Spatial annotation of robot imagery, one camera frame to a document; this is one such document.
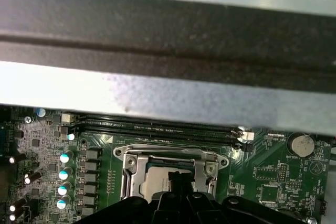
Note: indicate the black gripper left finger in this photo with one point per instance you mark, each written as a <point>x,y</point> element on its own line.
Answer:
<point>168,208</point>

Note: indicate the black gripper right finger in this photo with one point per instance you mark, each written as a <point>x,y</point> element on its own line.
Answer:
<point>202,208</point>

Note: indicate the silver topped CPU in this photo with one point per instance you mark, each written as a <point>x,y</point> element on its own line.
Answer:
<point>157,182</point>

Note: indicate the metal socket cover frame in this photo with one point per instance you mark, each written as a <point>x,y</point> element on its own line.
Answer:
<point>141,171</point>

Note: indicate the green motherboard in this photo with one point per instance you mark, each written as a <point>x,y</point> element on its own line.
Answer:
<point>262,155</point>

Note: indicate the round coin cell battery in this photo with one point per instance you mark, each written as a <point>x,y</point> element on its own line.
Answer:
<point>302,144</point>

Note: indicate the black and grey PC case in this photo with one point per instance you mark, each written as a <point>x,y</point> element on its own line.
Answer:
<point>157,37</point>

